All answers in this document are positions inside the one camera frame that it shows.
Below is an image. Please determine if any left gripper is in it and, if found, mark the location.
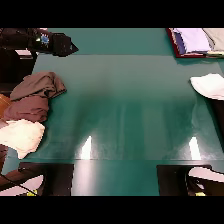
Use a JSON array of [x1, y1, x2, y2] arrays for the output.
[[50, 32, 80, 58]]

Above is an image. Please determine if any white shirt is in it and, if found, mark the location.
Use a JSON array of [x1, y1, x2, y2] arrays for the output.
[[189, 73, 224, 102]]

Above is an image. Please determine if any grey-brown garment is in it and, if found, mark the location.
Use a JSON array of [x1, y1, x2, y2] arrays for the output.
[[9, 70, 68, 102]]

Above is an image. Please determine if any cream garment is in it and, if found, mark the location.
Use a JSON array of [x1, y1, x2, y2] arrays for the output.
[[0, 118, 46, 160]]

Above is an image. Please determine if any red garment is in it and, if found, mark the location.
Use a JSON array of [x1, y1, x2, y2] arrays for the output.
[[165, 28, 208, 59]]

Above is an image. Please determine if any blue garment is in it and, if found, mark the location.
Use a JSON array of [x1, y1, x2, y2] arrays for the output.
[[173, 31, 188, 56]]

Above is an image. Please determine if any pale lilac garment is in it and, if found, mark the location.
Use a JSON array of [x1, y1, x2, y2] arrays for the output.
[[173, 28, 213, 55]]

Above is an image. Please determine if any beige garment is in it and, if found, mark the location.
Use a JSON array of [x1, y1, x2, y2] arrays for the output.
[[202, 28, 224, 53]]

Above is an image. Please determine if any black garment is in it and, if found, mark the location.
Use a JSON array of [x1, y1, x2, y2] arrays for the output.
[[209, 98, 224, 153]]

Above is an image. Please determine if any black cable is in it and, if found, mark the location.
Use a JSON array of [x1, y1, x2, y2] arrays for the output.
[[0, 167, 39, 196]]

